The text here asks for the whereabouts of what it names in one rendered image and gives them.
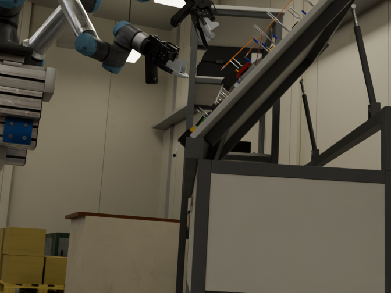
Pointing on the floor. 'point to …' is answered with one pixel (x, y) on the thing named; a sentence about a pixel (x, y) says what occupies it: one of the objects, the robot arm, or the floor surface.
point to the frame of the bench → (288, 170)
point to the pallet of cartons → (29, 263)
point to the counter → (122, 254)
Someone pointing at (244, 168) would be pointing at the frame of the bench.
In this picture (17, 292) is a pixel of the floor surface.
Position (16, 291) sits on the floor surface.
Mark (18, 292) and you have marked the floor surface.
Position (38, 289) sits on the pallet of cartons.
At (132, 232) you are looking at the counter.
